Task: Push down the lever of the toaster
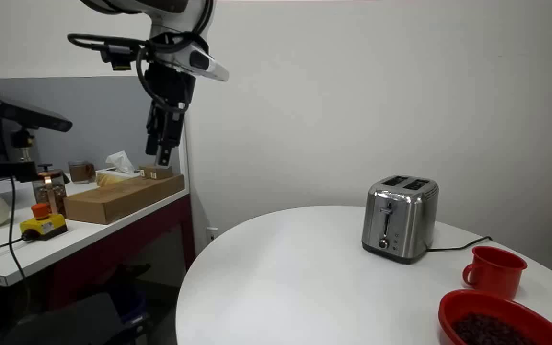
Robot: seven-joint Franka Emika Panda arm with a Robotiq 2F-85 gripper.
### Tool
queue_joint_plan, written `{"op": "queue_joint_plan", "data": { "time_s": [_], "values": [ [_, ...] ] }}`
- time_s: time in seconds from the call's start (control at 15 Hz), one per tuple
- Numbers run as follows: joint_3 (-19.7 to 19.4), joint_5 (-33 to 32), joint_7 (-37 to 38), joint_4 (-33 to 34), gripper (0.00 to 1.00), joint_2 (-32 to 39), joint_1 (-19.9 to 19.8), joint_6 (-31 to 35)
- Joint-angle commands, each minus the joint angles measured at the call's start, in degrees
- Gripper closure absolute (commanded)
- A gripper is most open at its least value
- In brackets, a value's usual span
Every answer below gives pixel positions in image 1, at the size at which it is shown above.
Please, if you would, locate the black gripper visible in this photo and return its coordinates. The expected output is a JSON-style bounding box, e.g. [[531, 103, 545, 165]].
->
[[146, 63, 196, 167]]

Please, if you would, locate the silver two-slot toaster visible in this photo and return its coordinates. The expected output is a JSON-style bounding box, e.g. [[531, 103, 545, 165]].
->
[[363, 174, 439, 264]]

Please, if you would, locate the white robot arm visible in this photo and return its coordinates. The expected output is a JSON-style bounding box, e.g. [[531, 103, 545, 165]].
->
[[68, 0, 231, 167]]

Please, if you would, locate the grey partition panel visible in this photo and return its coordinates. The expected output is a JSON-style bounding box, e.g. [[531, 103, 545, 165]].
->
[[0, 73, 188, 188]]

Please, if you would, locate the tissue box with tissue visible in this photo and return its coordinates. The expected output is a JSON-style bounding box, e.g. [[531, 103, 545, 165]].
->
[[96, 151, 142, 186]]

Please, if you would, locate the small brown cup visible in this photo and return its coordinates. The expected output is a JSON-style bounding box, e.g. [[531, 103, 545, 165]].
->
[[70, 161, 96, 182]]

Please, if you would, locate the brown cardboard box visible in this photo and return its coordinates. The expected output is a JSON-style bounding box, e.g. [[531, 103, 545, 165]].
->
[[66, 174, 185, 224]]

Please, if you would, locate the small glass jar device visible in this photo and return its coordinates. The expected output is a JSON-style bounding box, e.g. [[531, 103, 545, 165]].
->
[[33, 163, 70, 213]]

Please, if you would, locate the yellow emergency stop button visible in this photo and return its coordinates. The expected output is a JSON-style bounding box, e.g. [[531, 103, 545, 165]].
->
[[20, 203, 68, 241]]

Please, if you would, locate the white side desk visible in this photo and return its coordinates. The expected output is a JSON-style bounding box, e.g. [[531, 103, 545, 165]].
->
[[0, 190, 196, 308]]

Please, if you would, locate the red bowl of beans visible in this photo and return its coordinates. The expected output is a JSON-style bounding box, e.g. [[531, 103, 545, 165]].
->
[[438, 289, 552, 345]]

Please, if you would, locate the red plastic cup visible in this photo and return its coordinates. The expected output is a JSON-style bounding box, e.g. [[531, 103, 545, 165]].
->
[[462, 245, 528, 299]]

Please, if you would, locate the black toaster power cable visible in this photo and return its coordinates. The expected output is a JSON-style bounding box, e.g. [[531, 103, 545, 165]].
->
[[428, 234, 495, 253]]

